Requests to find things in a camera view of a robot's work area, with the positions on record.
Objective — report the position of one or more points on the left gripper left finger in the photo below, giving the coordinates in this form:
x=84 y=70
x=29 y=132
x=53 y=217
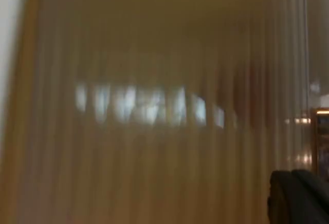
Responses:
x=281 y=201

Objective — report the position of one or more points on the cream lid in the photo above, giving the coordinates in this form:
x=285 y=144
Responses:
x=154 y=54

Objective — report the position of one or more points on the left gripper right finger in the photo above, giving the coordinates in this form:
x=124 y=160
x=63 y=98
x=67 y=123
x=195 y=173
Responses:
x=316 y=198

